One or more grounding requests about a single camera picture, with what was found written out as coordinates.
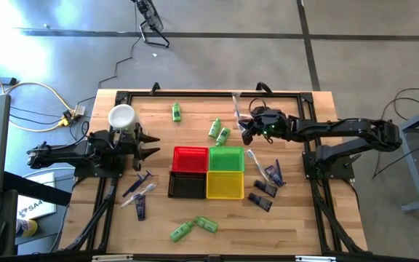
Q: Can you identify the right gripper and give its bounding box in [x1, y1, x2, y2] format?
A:
[238, 107, 293, 146]

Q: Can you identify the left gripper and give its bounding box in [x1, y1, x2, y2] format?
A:
[116, 127, 161, 171]

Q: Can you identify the blue white toothbrush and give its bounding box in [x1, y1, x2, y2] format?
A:
[246, 149, 268, 183]
[119, 183, 158, 209]

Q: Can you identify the red toothbrush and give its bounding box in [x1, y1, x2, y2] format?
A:
[231, 92, 242, 119]

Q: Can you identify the navy shave butter tube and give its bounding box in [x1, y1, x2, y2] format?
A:
[247, 192, 274, 213]
[263, 164, 283, 188]
[253, 179, 279, 199]
[135, 194, 147, 222]

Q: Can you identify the green plastic basket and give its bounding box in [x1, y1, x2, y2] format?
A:
[208, 146, 246, 173]

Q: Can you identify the white and green cup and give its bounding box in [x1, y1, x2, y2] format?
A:
[108, 103, 140, 134]

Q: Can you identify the red plastic basket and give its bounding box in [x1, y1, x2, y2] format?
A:
[172, 146, 210, 173]

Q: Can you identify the black plastic basket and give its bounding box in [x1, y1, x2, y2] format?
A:
[167, 171, 208, 199]

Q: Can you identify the yellow plastic basket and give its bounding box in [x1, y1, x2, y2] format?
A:
[206, 170, 245, 200]

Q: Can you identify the black desk with mouse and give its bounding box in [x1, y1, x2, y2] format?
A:
[0, 170, 72, 262]

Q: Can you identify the white printed booklet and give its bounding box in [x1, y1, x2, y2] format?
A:
[15, 172, 57, 221]

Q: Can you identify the black floor fan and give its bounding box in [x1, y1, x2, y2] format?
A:
[131, 0, 171, 49]

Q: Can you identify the yellow blue container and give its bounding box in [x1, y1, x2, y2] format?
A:
[15, 218, 39, 238]

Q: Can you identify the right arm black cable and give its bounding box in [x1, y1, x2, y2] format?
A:
[248, 96, 268, 116]

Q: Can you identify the black aluminium table frame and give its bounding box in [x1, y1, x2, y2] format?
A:
[58, 90, 369, 255]

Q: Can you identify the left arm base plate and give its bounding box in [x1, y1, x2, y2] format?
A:
[73, 159, 127, 179]

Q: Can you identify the black fan power cable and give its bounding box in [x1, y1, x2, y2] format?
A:
[75, 0, 140, 106]

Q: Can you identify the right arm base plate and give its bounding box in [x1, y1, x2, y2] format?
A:
[301, 150, 362, 182]

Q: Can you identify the silver aluminium bracket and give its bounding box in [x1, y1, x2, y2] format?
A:
[295, 255, 337, 262]
[91, 254, 134, 262]

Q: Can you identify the yellow floor cable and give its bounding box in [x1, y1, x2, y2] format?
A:
[0, 60, 76, 132]

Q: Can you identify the black floor cable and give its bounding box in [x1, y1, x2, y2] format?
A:
[372, 86, 419, 180]

